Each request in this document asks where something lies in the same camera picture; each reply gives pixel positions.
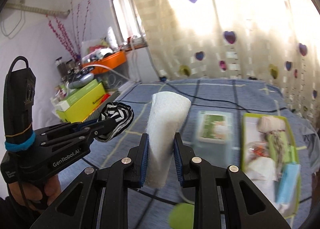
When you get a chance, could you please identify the yellow green closed box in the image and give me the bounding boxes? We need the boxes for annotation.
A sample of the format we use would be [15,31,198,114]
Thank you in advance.
[55,79,107,123]

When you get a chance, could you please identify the blue face mask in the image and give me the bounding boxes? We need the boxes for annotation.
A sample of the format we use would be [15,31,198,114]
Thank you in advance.
[275,163,302,204]

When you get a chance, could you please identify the person's left forearm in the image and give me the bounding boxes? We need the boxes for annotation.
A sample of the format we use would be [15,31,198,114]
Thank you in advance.
[0,195,48,229]

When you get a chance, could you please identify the person's left hand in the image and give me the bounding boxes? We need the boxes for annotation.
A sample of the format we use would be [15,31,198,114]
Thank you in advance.
[9,174,60,209]

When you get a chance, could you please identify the striped patterned box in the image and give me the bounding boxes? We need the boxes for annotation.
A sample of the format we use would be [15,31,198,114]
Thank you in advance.
[82,91,120,122]

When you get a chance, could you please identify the lime green round container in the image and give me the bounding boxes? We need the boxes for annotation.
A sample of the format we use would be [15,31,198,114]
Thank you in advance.
[168,203,195,229]

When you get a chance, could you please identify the black white striped sock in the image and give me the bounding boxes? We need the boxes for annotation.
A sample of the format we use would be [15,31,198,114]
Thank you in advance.
[96,102,134,143]

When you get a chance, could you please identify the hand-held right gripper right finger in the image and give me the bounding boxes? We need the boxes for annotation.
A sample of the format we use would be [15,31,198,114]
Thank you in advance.
[174,132,293,229]

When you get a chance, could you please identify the orange tray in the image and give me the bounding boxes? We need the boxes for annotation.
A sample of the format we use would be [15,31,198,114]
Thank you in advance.
[82,51,127,74]

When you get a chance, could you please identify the heart print curtain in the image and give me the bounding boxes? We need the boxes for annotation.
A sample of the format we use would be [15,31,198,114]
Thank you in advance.
[124,0,320,124]

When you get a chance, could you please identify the cream stitched sock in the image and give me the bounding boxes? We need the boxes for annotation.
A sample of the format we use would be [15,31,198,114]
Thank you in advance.
[259,116,285,133]

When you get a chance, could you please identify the clear candy packet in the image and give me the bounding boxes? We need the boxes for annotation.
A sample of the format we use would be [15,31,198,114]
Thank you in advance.
[247,143,268,156]

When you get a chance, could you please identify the white cable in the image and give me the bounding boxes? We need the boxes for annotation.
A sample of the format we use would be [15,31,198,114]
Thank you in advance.
[89,37,140,83]

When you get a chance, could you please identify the pink flower branches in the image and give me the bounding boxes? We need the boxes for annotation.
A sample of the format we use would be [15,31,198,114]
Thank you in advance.
[46,0,92,63]

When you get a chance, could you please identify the white towel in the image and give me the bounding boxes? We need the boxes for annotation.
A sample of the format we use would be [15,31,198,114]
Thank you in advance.
[145,91,192,189]

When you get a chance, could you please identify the lime green box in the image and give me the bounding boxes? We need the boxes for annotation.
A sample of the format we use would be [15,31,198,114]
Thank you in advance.
[240,112,300,216]

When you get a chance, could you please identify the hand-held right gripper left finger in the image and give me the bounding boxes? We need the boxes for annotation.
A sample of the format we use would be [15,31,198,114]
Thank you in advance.
[30,133,150,229]

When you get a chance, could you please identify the black cable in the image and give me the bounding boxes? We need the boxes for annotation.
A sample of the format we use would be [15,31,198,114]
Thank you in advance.
[140,19,283,113]

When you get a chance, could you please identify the blue checked bed sheet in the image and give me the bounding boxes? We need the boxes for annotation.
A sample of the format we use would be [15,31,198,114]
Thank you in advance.
[57,77,313,229]

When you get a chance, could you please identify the grey oval device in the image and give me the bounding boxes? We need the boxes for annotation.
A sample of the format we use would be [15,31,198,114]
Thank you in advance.
[68,73,94,89]

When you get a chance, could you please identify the light blue wet wipes pack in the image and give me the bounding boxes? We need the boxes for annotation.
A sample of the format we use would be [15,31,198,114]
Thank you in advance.
[196,110,234,148]

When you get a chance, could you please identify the white plastic bag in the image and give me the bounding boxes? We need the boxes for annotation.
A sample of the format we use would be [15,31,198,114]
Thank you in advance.
[106,27,118,48]

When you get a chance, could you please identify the wrapped wall pipe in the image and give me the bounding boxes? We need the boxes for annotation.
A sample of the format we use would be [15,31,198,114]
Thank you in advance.
[5,0,72,17]

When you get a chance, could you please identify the green rabbit towel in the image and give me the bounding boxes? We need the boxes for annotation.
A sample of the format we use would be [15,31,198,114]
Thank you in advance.
[265,131,298,182]

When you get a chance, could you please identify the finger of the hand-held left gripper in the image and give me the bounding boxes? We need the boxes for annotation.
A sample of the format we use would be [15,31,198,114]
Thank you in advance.
[37,118,118,151]
[34,119,100,142]

